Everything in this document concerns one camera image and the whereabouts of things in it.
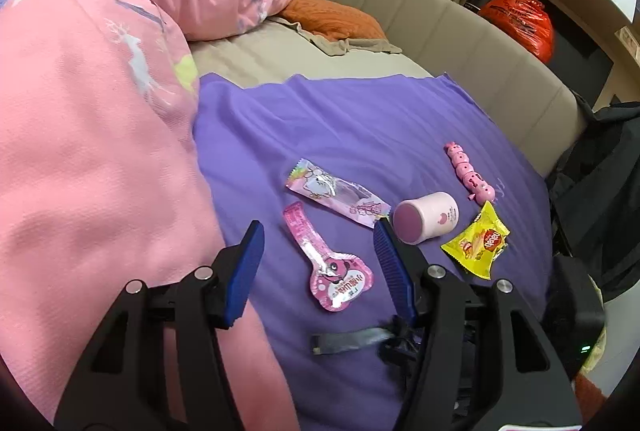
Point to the black jacket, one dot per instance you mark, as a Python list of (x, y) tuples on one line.
[(594, 194)]

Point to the dark foil wrapper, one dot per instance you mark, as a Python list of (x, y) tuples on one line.
[(337, 343)]

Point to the pink cylindrical jar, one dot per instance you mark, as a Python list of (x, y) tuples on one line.
[(431, 216)]

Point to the beige bed headboard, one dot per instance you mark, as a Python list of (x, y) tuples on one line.
[(536, 111)]

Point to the orange pillow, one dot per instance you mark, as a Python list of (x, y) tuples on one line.
[(333, 21)]

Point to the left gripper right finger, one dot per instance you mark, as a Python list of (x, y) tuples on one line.
[(397, 279)]

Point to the beige bed sheet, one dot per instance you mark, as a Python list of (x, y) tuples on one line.
[(273, 52)]

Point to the yellow wafer snack packet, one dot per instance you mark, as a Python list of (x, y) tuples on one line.
[(479, 245)]

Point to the pink unicorn candy wrapper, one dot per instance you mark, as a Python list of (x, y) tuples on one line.
[(348, 199)]

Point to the pink patterned duvet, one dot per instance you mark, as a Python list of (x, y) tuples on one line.
[(99, 175)]

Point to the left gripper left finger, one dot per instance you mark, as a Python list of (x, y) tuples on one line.
[(243, 265)]

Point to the pink bone-shaped packet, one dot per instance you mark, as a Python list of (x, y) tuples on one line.
[(336, 278)]

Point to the large red plastic bag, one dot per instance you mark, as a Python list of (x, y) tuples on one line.
[(526, 22)]

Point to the purple blanket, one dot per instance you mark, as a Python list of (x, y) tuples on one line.
[(389, 136)]

